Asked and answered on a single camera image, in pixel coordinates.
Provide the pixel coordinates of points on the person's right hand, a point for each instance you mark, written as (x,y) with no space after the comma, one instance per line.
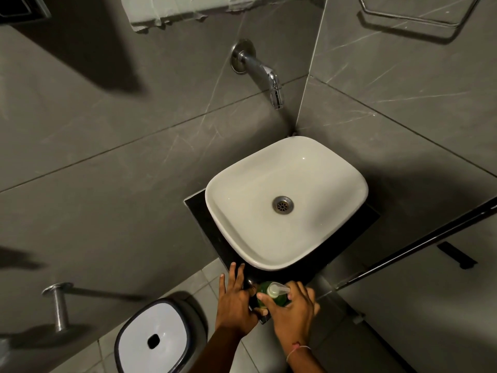
(293,320)

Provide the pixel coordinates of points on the metal toilet paper holder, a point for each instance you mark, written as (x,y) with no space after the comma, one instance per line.
(59,306)

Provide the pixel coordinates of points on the person's left forearm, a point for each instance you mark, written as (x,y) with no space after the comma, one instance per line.
(217,353)

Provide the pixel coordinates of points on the person's right thumb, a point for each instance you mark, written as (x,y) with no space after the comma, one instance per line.
(268,301)

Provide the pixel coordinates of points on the person's left little finger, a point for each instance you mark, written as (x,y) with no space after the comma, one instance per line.
(222,285)

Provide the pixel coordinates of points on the person's left middle finger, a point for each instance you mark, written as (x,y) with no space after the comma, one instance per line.
(241,276)

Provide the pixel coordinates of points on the green soap pump bottle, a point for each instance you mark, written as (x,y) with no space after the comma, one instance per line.
(264,288)

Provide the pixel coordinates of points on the black stone counter slab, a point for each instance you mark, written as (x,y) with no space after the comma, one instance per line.
(205,221)

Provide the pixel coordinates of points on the person's right forearm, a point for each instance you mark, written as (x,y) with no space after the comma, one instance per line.
(306,361)

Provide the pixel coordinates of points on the person's left hand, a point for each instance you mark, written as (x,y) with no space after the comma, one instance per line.
(233,308)

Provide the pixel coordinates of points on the chrome wall faucet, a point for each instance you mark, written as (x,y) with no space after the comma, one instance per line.
(254,65)

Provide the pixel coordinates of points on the black door frame rail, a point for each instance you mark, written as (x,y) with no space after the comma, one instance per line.
(419,242)

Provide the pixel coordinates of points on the white ceramic wash basin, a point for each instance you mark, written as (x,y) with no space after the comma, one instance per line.
(248,213)

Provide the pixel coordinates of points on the white lidded grey trash bin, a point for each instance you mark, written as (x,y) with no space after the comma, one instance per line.
(155,330)

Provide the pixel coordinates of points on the metal sink drain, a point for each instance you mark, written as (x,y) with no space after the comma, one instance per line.
(282,205)

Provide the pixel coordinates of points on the chrome towel rack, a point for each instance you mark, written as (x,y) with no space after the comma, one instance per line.
(411,20)

